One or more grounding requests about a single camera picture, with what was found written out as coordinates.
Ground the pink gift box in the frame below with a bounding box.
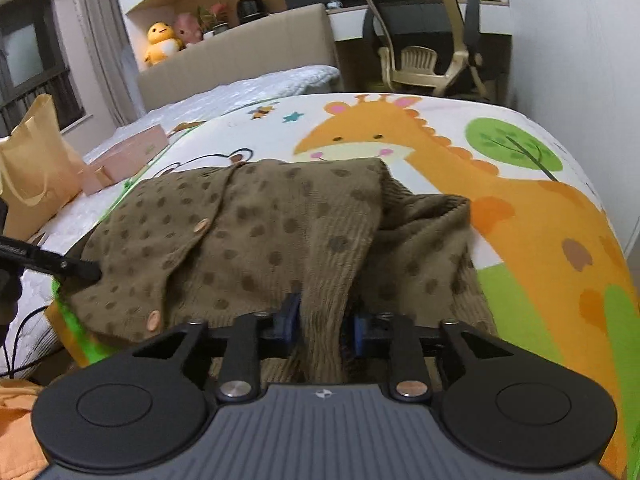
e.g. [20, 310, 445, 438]
[77, 125, 168, 197]

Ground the beige mesh office chair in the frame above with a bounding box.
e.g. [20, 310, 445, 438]
[361, 0, 511, 101]

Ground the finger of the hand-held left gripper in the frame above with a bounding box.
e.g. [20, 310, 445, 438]
[0, 234, 101, 283]

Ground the cartoon giraffe printed blanket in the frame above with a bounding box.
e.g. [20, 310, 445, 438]
[45, 91, 631, 480]

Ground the white wardrobe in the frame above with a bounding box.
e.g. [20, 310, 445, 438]
[502, 0, 640, 271]

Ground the grey curtain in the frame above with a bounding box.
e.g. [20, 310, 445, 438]
[70, 0, 146, 126]

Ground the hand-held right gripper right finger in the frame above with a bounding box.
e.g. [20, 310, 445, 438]
[352, 312, 501, 401]

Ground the pink plush toy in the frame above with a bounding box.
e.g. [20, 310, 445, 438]
[172, 12, 205, 48]

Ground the potted plant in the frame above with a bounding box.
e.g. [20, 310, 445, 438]
[196, 2, 231, 36]

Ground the yellow tote bag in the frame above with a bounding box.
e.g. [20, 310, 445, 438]
[0, 92, 86, 241]

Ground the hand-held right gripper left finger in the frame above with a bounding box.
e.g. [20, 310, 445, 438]
[132, 294, 303, 403]

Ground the beige upholstered bed headboard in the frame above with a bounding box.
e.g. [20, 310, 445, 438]
[136, 2, 337, 113]

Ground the orange cloth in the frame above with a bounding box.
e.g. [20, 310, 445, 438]
[0, 380, 51, 480]

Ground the brown dotted corduroy garment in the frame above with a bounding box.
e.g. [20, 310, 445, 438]
[65, 157, 501, 386]

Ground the black cable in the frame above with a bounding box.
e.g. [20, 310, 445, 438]
[2, 302, 58, 381]

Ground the yellow duck plush toy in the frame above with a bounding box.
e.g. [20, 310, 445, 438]
[144, 21, 185, 67]

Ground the window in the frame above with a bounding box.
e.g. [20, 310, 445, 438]
[0, 0, 83, 136]

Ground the white desk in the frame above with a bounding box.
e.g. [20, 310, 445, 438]
[325, 0, 513, 43]

